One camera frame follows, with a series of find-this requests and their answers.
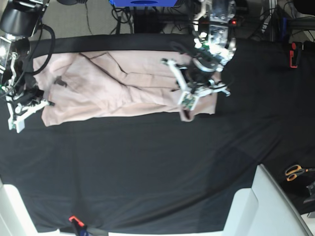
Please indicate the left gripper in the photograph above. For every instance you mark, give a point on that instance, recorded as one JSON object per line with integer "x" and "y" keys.
{"x": 195, "y": 81}

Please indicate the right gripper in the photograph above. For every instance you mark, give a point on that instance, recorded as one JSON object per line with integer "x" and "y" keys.
{"x": 23, "y": 104}

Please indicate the pink T-shirt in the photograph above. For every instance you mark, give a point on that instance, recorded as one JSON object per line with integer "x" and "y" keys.
{"x": 113, "y": 84}

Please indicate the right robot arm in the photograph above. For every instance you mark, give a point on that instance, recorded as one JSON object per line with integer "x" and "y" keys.
{"x": 20, "y": 20}

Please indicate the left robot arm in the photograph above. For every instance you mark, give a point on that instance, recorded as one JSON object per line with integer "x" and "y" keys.
{"x": 213, "y": 49}

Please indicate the black monitor stand pole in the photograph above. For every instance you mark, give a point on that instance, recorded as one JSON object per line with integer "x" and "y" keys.
{"x": 139, "y": 19}

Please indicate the red black clamp right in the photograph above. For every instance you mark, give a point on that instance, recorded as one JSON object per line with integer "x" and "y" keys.
{"x": 295, "y": 54}

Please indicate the red black clamp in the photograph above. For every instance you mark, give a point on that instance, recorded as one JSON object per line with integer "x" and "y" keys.
{"x": 81, "y": 229}
{"x": 295, "y": 54}

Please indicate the black table cloth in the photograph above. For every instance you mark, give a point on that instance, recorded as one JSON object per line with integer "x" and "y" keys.
{"x": 157, "y": 174}

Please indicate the blue box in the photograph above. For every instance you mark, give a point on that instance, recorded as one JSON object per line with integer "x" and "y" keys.
{"x": 144, "y": 3}

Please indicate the red black clamp bottom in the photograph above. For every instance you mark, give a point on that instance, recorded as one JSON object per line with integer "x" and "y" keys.
{"x": 81, "y": 229}

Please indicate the black object right edge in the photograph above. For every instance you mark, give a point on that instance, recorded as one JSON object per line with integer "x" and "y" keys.
{"x": 311, "y": 198}

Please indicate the white table frame left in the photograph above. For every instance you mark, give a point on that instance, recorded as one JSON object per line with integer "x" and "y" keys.
{"x": 14, "y": 217}

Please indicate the white table frame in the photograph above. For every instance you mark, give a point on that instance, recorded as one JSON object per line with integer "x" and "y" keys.
{"x": 264, "y": 210}
{"x": 14, "y": 217}

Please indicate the orange handled scissors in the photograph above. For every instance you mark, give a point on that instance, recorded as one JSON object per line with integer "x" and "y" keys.
{"x": 295, "y": 171}

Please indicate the white table frame right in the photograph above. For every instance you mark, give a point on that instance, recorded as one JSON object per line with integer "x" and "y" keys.
{"x": 264, "y": 210}

